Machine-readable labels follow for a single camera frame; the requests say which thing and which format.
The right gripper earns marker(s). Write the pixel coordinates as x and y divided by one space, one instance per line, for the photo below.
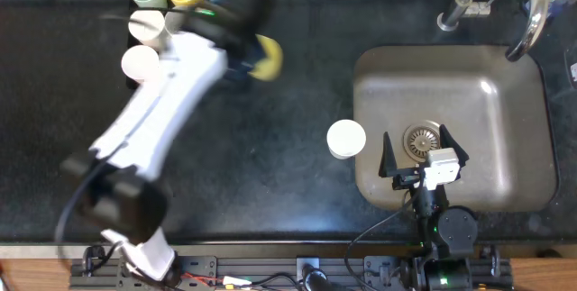
405 179

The white cup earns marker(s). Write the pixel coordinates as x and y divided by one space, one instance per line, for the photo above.
144 25
346 138

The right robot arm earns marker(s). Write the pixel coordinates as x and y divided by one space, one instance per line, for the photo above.
457 230

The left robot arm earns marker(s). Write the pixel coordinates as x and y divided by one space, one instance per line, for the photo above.
153 111

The steel sink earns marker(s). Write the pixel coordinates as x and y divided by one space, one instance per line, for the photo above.
487 115

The steel tap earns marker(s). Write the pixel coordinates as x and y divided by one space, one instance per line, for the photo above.
460 2

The black tray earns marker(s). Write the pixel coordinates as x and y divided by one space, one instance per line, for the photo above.
130 84

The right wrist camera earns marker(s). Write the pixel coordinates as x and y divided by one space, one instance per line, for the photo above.
442 167

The mounting rail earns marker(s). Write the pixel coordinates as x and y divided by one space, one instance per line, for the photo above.
270 273

